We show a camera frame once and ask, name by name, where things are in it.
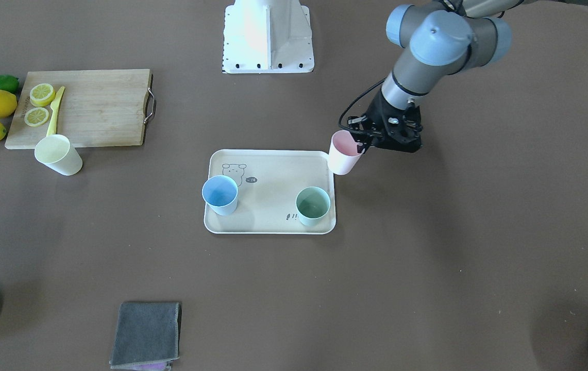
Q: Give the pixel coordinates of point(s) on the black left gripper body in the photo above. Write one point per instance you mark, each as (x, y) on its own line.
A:
(377, 113)

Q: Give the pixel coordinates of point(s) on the grey folded cloth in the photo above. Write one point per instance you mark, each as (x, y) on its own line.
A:
(146, 335)

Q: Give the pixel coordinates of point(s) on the blue plastic cup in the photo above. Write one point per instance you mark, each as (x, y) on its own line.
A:
(221, 194)

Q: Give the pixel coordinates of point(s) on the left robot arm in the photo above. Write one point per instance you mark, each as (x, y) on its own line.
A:
(438, 38)

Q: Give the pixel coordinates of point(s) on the pink plastic cup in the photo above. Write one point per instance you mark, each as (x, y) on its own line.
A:
(343, 155)

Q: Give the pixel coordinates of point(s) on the lemon half slice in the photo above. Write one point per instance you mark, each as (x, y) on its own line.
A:
(41, 95)
(37, 116)

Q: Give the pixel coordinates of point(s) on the cream serving tray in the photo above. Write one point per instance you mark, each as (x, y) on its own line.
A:
(268, 184)

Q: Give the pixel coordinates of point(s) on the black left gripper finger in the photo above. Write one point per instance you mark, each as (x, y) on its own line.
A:
(363, 144)

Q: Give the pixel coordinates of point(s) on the cream plastic cup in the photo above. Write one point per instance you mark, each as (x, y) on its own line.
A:
(58, 153)

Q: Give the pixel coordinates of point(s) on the green plastic cup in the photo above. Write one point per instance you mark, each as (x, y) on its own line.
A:
(312, 204)

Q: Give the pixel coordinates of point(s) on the wooden cutting board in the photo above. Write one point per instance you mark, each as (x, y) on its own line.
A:
(98, 108)

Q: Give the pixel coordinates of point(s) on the yellow plastic knife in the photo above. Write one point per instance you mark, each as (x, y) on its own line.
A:
(55, 108)

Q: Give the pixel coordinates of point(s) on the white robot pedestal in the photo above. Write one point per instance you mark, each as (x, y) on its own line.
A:
(267, 37)

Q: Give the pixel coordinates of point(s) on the green lime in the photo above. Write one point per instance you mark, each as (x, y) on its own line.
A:
(9, 83)

